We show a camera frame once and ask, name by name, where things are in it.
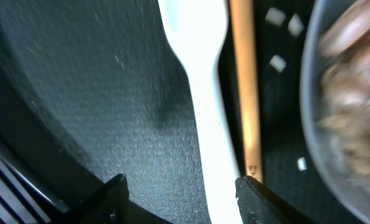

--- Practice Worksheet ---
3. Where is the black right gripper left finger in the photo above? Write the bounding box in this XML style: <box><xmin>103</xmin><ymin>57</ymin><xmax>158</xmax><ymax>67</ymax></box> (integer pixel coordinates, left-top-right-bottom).
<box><xmin>65</xmin><ymin>174</ymin><xmax>167</xmax><ymax>224</ymax></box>

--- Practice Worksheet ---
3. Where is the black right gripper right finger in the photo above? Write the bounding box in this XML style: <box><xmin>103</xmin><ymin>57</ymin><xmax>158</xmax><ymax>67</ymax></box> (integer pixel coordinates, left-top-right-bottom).
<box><xmin>235</xmin><ymin>176</ymin><xmax>314</xmax><ymax>224</ymax></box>

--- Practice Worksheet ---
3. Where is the grey bowl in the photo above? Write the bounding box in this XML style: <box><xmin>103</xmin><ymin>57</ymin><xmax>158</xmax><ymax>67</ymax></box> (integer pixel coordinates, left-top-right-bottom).
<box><xmin>300</xmin><ymin>0</ymin><xmax>370</xmax><ymax>223</ymax></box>

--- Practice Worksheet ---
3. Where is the wooden chopstick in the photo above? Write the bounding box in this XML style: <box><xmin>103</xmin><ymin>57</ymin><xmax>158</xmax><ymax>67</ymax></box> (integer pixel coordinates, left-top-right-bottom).
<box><xmin>229</xmin><ymin>0</ymin><xmax>263</xmax><ymax>182</ymax></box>

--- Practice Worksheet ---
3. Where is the white plastic fork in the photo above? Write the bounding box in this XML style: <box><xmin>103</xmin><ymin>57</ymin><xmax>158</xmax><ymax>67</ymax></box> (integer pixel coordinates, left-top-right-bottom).
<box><xmin>158</xmin><ymin>0</ymin><xmax>242</xmax><ymax>223</ymax></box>

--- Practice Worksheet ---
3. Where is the grey dishwasher rack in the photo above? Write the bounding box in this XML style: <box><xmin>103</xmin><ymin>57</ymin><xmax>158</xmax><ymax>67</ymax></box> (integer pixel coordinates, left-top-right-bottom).
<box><xmin>0</xmin><ymin>144</ymin><xmax>52</xmax><ymax>224</ymax></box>

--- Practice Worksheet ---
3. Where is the round black tray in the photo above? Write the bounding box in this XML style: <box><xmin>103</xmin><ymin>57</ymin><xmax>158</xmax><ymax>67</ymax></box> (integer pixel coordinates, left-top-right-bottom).
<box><xmin>0</xmin><ymin>0</ymin><xmax>363</xmax><ymax>223</ymax></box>

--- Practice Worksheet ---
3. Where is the food scraps and rice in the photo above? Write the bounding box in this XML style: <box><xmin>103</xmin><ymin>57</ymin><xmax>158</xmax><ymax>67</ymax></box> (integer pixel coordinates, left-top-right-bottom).
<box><xmin>320</xmin><ymin>0</ymin><xmax>370</xmax><ymax>184</ymax></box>

